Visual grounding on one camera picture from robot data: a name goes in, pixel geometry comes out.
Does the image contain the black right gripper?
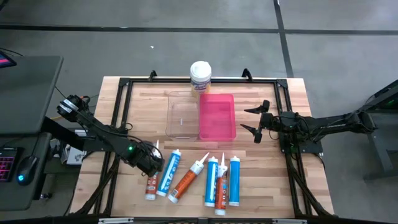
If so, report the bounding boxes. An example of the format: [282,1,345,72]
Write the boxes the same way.
[239,99,280,144]

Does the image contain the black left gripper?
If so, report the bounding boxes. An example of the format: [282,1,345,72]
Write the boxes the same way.
[136,143,165,177]

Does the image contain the blue silicone tube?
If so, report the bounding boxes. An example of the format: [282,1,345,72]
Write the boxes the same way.
[228,156,241,207]
[155,149,182,197]
[204,156,219,208]

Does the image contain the orange sealant tube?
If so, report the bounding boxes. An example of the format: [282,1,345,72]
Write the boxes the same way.
[167,151,210,204]
[144,139,162,201]
[214,152,229,217]

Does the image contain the Lysol wipes canister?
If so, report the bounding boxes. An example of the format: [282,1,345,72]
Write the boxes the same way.
[190,60,213,97]

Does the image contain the pink plastic bin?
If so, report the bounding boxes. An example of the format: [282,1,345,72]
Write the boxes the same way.
[198,93,237,142]

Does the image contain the clear plastic bin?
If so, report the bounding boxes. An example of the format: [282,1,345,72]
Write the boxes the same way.
[165,90,201,142]

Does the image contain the small white box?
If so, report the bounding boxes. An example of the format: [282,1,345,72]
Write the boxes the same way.
[66,146,87,166]

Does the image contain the black metal stand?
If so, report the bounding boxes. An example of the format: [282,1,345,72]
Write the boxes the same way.
[362,79,398,181]

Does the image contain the black desk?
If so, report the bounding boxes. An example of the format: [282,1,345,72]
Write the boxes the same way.
[0,132,52,212]

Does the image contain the black computer mouse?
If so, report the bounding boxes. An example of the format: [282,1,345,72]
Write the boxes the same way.
[16,155,39,187]

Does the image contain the backlit keyboard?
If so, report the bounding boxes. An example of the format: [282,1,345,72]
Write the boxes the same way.
[0,146,19,183]

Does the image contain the dark grey desk shelf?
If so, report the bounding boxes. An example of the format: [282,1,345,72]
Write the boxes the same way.
[0,55,65,135]

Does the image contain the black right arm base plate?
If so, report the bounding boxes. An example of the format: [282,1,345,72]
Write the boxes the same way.
[279,136,324,155]

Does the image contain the silver bracket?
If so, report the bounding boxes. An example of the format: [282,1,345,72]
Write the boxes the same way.
[272,218,308,224]
[98,217,134,224]

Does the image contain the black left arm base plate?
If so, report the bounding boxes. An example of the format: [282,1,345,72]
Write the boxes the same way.
[82,136,125,153]

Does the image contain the black aluminium table frame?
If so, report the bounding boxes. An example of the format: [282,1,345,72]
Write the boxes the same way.
[70,68,335,218]

